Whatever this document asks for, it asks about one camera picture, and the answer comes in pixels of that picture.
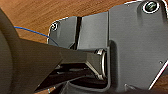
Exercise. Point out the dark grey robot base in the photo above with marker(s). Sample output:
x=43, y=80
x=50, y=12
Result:
x=133, y=43

